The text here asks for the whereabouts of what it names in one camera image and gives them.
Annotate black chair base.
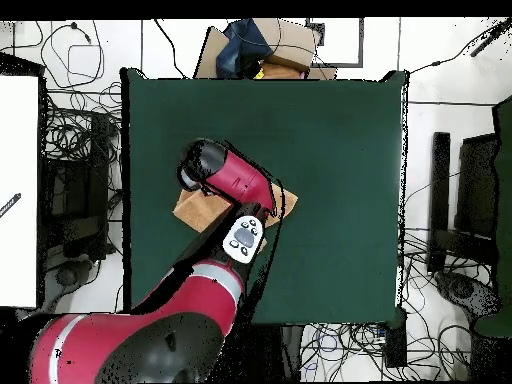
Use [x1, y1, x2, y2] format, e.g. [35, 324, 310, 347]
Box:
[434, 270, 502, 321]

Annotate black upright bar stand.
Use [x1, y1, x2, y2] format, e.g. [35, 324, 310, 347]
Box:
[426, 131, 451, 274]

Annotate black looped cable with plug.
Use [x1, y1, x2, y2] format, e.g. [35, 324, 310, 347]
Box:
[39, 21, 106, 90]

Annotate black power strip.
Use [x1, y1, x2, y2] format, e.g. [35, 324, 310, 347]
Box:
[384, 307, 408, 368]

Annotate white board panel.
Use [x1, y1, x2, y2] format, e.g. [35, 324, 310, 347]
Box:
[0, 74, 40, 309]

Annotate grey chair base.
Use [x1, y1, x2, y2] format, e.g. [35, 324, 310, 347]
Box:
[43, 259, 97, 309]

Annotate black rod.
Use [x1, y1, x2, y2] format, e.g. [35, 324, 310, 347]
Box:
[469, 31, 501, 58]

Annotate brown cardboard box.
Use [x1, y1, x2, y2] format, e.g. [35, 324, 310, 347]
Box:
[193, 17, 337, 80]

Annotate grey square floor frame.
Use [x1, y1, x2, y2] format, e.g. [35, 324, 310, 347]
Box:
[305, 17, 365, 68]

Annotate dark green covered furniture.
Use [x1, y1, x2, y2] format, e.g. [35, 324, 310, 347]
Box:
[473, 95, 512, 337]

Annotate dark green table cloth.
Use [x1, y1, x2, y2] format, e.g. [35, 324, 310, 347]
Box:
[120, 67, 409, 326]

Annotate tan terry towel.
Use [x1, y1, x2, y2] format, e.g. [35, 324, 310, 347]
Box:
[172, 179, 300, 255]

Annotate black striped tool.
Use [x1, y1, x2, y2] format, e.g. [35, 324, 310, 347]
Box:
[0, 192, 22, 219]

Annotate black box unit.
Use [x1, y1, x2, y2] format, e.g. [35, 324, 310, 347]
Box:
[455, 133, 501, 241]

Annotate black equipment rack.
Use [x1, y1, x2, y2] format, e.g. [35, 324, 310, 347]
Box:
[42, 113, 111, 261]

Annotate blue jeans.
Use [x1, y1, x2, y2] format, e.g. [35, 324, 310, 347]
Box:
[216, 18, 274, 79]

